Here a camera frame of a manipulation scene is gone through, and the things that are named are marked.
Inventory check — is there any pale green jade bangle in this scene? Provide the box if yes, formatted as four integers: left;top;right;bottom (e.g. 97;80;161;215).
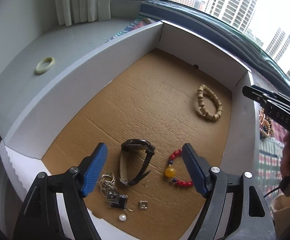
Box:
36;57;56;75

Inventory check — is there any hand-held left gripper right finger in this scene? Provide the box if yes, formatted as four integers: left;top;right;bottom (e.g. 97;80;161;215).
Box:
181;142;278;240

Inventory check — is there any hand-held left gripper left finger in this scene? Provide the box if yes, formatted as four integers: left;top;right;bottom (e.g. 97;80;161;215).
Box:
12;142;108;240

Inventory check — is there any white cardboard box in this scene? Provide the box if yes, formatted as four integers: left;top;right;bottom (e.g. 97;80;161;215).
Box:
0;20;254;240

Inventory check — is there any tan round object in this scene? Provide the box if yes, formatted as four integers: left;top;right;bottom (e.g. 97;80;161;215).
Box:
270;194;290;213

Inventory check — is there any black cable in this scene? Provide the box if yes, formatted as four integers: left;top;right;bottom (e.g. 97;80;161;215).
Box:
263;186;283;198

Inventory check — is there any white curtain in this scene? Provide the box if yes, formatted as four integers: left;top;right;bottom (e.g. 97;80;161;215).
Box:
53;0;112;27

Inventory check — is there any black leather wristwatch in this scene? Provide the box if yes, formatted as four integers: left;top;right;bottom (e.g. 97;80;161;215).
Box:
119;139;156;186

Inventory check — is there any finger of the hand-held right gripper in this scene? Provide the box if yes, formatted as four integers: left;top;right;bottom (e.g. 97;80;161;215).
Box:
242;85;290;113

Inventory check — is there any red bead bracelet yellow bead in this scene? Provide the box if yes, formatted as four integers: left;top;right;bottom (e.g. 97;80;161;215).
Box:
164;149;194;188

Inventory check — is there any large white high-rise building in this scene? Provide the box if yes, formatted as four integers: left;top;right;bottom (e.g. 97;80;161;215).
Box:
205;0;260;34

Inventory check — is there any dark bead bracelet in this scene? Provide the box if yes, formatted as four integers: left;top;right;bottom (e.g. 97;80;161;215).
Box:
260;117;273;138

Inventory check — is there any gold bead bracelet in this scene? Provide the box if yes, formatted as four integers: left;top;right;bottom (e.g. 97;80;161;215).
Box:
259;108;270;125

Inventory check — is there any small square silver earring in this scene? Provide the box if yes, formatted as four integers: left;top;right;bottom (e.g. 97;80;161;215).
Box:
125;200;148;213

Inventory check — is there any tan wooden bead bracelet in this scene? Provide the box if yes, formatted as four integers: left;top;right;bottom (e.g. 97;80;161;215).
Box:
194;84;223;123

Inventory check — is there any person's right hand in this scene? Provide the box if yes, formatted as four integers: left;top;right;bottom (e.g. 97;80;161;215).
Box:
280;130;290;180

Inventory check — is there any low red building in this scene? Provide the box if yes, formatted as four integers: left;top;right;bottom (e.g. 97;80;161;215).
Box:
168;0;207;12

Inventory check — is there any silver ring chain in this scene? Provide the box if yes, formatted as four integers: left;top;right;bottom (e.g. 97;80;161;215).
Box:
99;172;117;193

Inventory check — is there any silver square pendant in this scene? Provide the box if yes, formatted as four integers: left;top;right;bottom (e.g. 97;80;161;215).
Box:
106;190;128;209

